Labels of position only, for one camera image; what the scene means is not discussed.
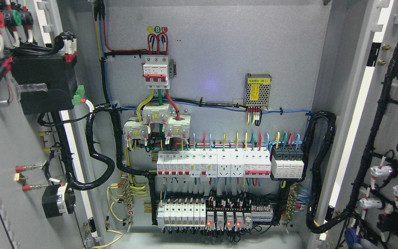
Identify grey cabinet door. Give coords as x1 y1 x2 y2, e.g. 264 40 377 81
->
298 0 398 249
0 0 106 249

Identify white upper breaker row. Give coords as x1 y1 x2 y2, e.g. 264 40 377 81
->
157 149 218 178

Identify white breaker row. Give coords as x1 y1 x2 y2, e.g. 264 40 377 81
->
157 197 207 229
157 149 218 178

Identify perforated metal power supply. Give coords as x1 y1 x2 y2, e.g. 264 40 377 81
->
244 73 272 107

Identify white red main breaker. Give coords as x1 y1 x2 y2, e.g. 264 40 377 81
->
142 55 177 90

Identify white lower breaker row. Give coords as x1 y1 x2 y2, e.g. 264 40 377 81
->
157 197 207 229

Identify relay modules with red leds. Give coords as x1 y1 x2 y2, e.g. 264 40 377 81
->
205 211 253 232

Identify black digital power meter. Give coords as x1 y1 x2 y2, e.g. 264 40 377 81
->
11 55 77 115

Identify white din rail sockets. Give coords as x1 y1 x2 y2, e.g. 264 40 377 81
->
217 149 245 177

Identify black corrugated cable conduit right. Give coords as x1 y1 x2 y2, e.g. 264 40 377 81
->
303 111 346 234

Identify black corrugated cable conduit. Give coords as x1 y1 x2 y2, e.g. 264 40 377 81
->
52 104 122 191
303 111 346 234

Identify black corrugated cable conduit left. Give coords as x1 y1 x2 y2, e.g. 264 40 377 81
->
52 104 122 191

